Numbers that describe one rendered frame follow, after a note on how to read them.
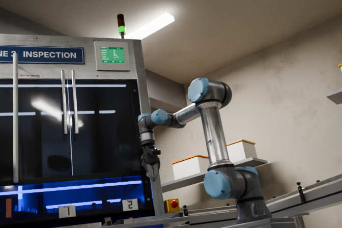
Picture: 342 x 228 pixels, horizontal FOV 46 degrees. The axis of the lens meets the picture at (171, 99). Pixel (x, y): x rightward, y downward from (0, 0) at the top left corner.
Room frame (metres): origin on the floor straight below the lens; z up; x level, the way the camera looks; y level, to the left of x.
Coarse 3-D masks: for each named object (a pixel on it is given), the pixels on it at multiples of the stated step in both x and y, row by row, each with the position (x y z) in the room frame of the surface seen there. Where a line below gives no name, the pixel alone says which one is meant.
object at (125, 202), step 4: (124, 200) 2.26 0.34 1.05; (128, 200) 2.27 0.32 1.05; (132, 200) 2.28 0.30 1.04; (136, 200) 2.29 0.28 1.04; (124, 204) 2.26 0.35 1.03; (128, 204) 2.27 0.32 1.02; (132, 204) 2.28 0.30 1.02; (136, 204) 2.29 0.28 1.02; (124, 208) 2.26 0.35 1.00; (128, 208) 2.27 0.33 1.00; (132, 208) 2.28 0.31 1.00; (136, 208) 2.29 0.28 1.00
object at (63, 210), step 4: (60, 208) 2.14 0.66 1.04; (64, 208) 2.15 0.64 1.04; (72, 208) 2.16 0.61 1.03; (60, 212) 2.14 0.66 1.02; (64, 212) 2.15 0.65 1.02; (72, 212) 2.16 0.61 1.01; (60, 216) 2.14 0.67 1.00; (64, 216) 2.15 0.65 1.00; (68, 216) 2.15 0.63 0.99; (72, 216) 2.16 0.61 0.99
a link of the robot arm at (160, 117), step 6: (150, 114) 1.99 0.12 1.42; (156, 114) 1.93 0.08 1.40; (162, 114) 1.95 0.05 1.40; (168, 114) 2.01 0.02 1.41; (150, 120) 1.97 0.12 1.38; (156, 120) 1.95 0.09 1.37; (162, 120) 1.95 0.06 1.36; (168, 120) 2.00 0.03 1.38; (150, 126) 2.00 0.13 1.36; (156, 126) 2.00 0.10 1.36; (162, 126) 2.02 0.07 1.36; (168, 126) 2.03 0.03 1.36
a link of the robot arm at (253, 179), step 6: (240, 168) 1.72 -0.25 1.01; (246, 168) 1.72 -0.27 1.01; (252, 168) 1.73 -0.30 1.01; (246, 174) 1.72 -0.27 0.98; (252, 174) 1.73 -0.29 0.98; (246, 180) 1.70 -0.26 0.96; (252, 180) 1.72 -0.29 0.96; (258, 180) 1.75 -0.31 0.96; (246, 186) 1.70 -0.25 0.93; (252, 186) 1.72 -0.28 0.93; (258, 186) 1.74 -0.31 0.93; (246, 192) 1.71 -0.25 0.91; (252, 192) 1.72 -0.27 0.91; (258, 192) 1.73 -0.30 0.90; (240, 198) 1.74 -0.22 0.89
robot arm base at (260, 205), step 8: (240, 200) 1.74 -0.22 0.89; (248, 200) 1.72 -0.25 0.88; (256, 200) 1.73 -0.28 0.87; (240, 208) 1.75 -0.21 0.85; (248, 208) 1.72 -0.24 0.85; (256, 208) 1.72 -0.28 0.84; (264, 208) 1.73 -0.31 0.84; (240, 216) 1.74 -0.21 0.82; (248, 216) 1.71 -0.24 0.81; (256, 216) 1.70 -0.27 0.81; (264, 216) 1.71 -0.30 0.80
